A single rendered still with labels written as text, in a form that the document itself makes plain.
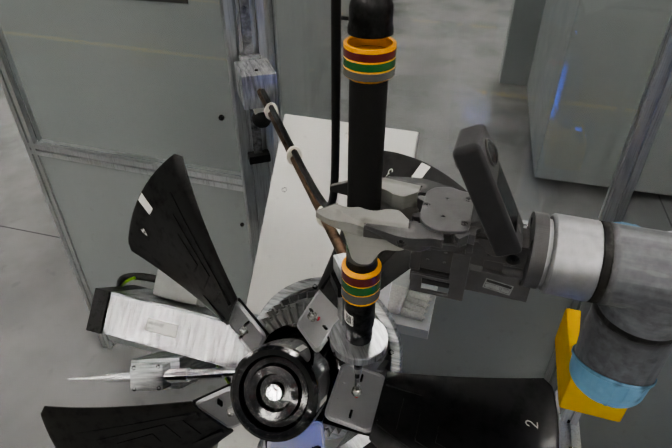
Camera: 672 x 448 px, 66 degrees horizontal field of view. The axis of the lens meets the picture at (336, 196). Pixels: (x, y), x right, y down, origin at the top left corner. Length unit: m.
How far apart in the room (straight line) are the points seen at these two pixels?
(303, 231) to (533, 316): 0.82
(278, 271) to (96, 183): 0.99
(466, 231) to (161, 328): 0.61
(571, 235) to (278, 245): 0.61
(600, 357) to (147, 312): 0.70
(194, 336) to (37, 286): 2.08
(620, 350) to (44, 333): 2.43
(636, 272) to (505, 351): 1.21
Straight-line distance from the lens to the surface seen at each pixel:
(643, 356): 0.56
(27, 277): 3.03
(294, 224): 0.96
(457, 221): 0.48
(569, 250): 0.48
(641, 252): 0.50
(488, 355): 1.70
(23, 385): 2.53
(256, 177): 1.28
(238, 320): 0.77
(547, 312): 1.56
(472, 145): 0.43
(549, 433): 0.77
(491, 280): 0.52
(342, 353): 0.62
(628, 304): 0.51
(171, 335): 0.94
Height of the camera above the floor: 1.79
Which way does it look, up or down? 34 degrees down
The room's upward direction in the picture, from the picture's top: straight up
